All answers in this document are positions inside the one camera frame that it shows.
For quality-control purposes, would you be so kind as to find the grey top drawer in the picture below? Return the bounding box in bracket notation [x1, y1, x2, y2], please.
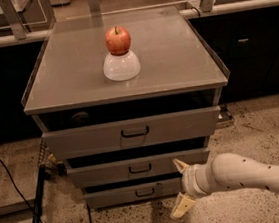
[43, 106, 220, 160]

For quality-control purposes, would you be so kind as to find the grey metal drawer cabinet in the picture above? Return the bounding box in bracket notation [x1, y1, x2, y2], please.
[24, 7, 228, 160]

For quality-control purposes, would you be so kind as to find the white upturned bowl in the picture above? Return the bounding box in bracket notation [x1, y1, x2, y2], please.
[103, 50, 142, 82]

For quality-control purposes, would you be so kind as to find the black metal bar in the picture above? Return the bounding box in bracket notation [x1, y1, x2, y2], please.
[32, 165, 46, 223]

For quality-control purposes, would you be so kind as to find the grey drawer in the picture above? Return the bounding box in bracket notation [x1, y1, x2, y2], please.
[65, 137, 209, 188]
[82, 172, 184, 209]
[43, 106, 220, 160]

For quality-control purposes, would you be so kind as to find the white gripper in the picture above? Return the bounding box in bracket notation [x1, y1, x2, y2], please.
[170, 158, 211, 219]

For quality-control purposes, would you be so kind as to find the red apple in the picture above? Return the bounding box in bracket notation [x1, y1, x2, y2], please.
[105, 26, 131, 56]

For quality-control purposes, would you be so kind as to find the grey bottom drawer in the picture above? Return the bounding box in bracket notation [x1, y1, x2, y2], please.
[82, 172, 184, 209]

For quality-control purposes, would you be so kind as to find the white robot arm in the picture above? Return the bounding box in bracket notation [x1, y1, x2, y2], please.
[170, 153, 279, 219]

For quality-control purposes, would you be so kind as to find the black floor cable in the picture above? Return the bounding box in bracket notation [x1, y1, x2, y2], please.
[0, 135, 58, 223]

